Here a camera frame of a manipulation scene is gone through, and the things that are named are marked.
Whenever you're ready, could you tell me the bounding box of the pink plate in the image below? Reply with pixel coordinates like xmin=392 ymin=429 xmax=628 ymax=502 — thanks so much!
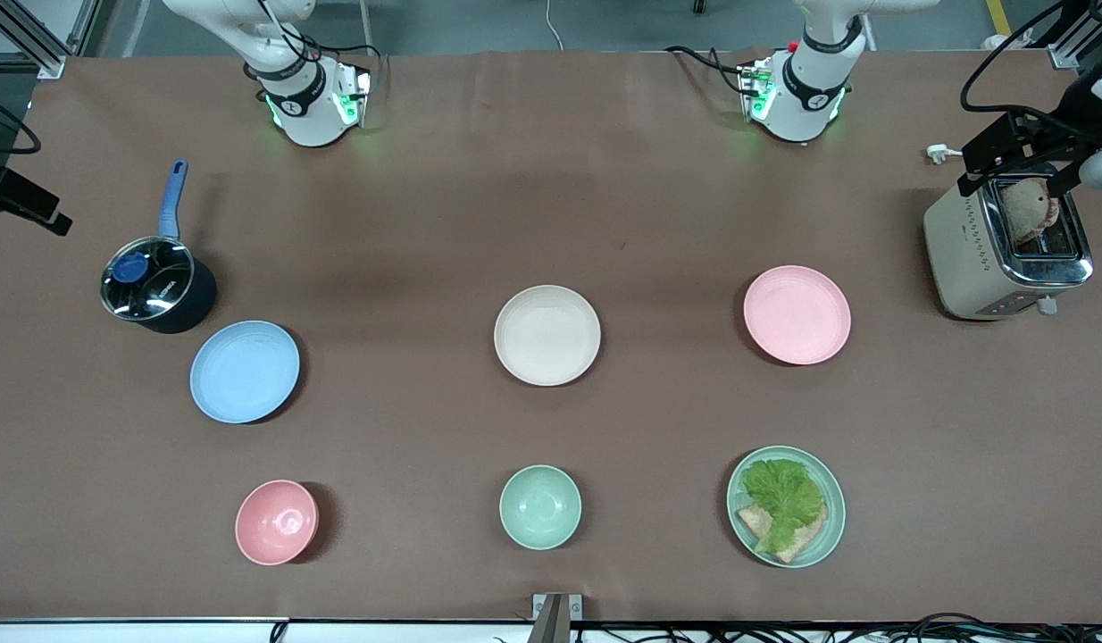
xmin=743 ymin=265 xmax=852 ymax=366

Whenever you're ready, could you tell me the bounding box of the light blue plate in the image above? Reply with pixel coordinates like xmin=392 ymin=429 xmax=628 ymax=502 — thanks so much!
xmin=189 ymin=321 xmax=301 ymax=424

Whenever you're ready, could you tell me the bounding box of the dark toast slice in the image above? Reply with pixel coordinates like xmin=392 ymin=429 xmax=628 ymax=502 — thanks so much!
xmin=1000 ymin=178 xmax=1061 ymax=246

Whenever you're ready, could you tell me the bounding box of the beige chrome toaster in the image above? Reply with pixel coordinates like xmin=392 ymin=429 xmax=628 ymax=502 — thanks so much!
xmin=923 ymin=158 xmax=1095 ymax=322

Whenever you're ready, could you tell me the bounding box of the glass lid blue knob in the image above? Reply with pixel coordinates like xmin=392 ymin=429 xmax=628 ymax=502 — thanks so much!
xmin=101 ymin=236 xmax=196 ymax=321

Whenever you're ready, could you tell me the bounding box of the grey connector box green light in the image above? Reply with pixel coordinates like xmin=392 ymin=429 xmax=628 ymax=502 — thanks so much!
xmin=333 ymin=70 xmax=373 ymax=128
xmin=739 ymin=61 xmax=777 ymax=121

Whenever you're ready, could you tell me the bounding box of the green lettuce leaf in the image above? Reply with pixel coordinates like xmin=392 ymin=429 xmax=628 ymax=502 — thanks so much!
xmin=741 ymin=458 xmax=826 ymax=555

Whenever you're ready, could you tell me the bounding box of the green plate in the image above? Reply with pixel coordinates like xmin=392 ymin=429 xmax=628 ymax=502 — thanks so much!
xmin=726 ymin=446 xmax=847 ymax=569

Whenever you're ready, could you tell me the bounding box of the brown bread slice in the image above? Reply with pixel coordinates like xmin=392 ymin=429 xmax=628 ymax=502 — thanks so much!
xmin=737 ymin=503 xmax=829 ymax=564

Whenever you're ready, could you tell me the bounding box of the small pink bowl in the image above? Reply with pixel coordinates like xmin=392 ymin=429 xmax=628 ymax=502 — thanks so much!
xmin=235 ymin=480 xmax=320 ymax=566

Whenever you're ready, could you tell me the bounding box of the beige plate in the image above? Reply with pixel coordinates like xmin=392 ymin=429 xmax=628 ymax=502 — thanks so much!
xmin=494 ymin=285 xmax=602 ymax=387

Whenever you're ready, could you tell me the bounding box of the small green bowl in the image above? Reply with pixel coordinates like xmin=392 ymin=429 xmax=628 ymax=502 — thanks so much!
xmin=499 ymin=464 xmax=582 ymax=551

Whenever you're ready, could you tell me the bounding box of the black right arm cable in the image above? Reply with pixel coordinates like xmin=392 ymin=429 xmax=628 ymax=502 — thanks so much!
xmin=0 ymin=89 xmax=42 ymax=155

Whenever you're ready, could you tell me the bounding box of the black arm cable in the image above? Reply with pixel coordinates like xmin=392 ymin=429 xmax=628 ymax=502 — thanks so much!
xmin=959 ymin=0 xmax=1102 ymax=135
xmin=0 ymin=89 xmax=42 ymax=155

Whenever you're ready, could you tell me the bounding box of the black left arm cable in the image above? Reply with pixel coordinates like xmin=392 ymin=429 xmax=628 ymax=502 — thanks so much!
xmin=959 ymin=0 xmax=1102 ymax=135

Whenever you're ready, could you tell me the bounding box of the aluminium frame profile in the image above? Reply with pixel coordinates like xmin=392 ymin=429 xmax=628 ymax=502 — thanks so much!
xmin=0 ymin=0 xmax=67 ymax=79
xmin=1047 ymin=0 xmax=1102 ymax=71

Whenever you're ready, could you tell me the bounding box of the dark saucepan blue handle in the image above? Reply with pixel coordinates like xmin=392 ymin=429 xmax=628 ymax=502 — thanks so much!
xmin=100 ymin=159 xmax=218 ymax=335

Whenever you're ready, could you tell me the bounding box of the black base cable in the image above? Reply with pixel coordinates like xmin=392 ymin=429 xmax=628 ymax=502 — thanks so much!
xmin=664 ymin=45 xmax=750 ymax=96

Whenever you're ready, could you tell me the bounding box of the black cable bundle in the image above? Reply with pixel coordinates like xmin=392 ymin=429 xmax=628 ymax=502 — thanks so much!
xmin=676 ymin=612 xmax=1102 ymax=643

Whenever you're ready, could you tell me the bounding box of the grey metal bracket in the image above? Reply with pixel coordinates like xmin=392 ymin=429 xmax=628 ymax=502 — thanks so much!
xmin=531 ymin=593 xmax=583 ymax=643

